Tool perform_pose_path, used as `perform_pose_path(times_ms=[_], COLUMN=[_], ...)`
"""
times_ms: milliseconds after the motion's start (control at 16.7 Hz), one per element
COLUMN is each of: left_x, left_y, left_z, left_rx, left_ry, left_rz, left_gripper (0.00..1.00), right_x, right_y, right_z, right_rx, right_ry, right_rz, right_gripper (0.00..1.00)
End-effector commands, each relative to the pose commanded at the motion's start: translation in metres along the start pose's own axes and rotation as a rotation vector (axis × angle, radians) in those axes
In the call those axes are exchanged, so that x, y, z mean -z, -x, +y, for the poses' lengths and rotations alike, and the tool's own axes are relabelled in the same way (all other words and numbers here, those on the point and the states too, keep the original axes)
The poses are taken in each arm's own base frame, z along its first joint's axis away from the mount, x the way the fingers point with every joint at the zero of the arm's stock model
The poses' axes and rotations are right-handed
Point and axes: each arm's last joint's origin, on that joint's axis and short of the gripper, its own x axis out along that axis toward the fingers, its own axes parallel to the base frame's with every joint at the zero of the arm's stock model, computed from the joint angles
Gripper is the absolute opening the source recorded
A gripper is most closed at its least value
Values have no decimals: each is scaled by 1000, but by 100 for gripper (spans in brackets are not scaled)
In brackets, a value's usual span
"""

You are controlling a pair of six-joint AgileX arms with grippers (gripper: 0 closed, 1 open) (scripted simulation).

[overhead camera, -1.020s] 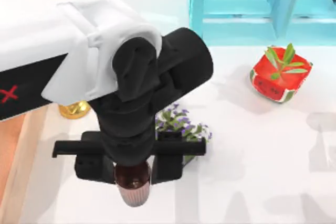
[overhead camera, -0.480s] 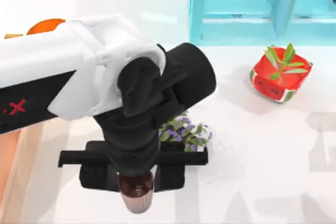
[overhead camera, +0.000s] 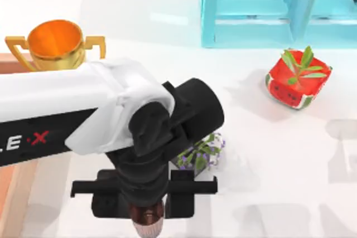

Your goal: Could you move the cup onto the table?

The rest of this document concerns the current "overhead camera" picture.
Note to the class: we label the purple flower plant pot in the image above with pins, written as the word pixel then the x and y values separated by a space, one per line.
pixel 202 151

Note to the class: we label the gold trophy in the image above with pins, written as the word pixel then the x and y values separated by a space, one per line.
pixel 55 45

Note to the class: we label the watermelon plant pot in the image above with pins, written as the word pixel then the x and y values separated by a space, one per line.
pixel 298 82

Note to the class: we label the light blue rack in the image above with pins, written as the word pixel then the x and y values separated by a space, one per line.
pixel 251 9

